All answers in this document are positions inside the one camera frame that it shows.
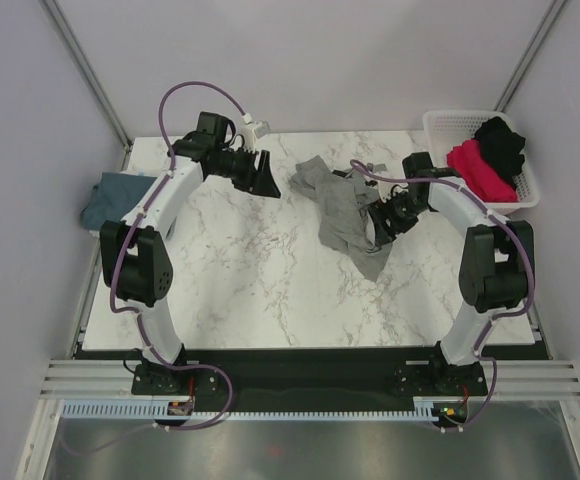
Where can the white slotted cable duct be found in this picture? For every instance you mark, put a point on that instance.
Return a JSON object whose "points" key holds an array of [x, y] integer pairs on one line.
{"points": [[165, 410]]}

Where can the folded blue t shirt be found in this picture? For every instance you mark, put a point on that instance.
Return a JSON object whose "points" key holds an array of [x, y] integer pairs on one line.
{"points": [[113, 197]]}

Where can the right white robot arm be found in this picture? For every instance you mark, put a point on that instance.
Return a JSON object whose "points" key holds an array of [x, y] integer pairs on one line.
{"points": [[496, 276]]}

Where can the corner aluminium post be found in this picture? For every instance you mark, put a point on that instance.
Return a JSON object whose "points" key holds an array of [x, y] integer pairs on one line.
{"points": [[79, 58], [539, 38]]}

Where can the grey t shirt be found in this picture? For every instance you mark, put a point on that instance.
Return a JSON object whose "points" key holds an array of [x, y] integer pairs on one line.
{"points": [[343, 198]]}

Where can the aluminium frame rail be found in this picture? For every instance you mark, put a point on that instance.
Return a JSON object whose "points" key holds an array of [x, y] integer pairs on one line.
{"points": [[516, 380]]}

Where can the right corner aluminium post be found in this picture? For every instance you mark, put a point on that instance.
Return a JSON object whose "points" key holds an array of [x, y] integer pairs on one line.
{"points": [[539, 38]]}

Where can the black t shirt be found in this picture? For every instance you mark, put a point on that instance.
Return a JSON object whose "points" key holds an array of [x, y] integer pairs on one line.
{"points": [[501, 148]]}

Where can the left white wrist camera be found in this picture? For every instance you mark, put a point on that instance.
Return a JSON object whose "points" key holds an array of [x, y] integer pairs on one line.
{"points": [[253, 130]]}

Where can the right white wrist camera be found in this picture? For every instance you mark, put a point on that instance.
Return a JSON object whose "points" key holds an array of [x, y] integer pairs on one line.
{"points": [[385, 190]]}

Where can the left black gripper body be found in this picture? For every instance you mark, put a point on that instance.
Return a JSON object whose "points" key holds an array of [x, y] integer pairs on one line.
{"points": [[238, 168]]}

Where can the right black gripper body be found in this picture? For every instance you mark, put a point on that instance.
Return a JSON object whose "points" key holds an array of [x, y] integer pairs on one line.
{"points": [[400, 210]]}

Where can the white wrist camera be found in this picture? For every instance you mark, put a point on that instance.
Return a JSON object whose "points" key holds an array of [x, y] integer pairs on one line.
{"points": [[253, 130], [385, 190]]}

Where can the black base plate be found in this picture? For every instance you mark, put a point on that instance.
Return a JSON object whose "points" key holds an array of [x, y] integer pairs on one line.
{"points": [[314, 378]]}

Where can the left corner aluminium post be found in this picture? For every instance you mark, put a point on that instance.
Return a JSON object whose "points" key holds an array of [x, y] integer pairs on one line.
{"points": [[79, 58]]}

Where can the red t shirt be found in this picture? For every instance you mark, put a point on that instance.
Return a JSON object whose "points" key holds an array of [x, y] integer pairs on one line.
{"points": [[479, 176]]}

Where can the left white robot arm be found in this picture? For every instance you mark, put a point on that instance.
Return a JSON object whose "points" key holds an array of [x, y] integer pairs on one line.
{"points": [[135, 261]]}

